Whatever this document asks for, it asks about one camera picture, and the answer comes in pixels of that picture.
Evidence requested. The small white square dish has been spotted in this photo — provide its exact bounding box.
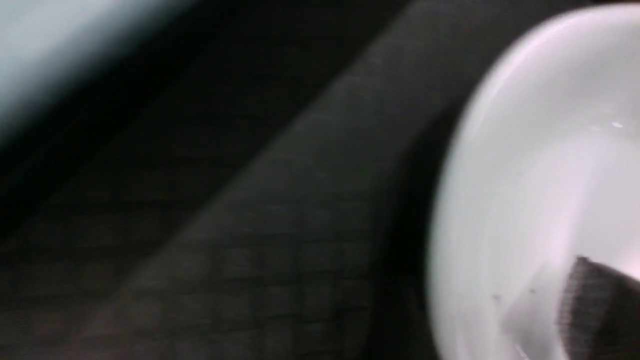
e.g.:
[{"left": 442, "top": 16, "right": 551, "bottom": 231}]
[{"left": 425, "top": 2, "right": 640, "bottom": 360}]

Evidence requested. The black plastic serving tray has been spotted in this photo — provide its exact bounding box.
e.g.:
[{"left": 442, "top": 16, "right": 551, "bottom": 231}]
[{"left": 1, "top": 0, "right": 589, "bottom": 360}]

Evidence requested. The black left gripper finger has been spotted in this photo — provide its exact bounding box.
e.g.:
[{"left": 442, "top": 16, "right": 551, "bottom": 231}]
[{"left": 557, "top": 256, "right": 640, "bottom": 360}]

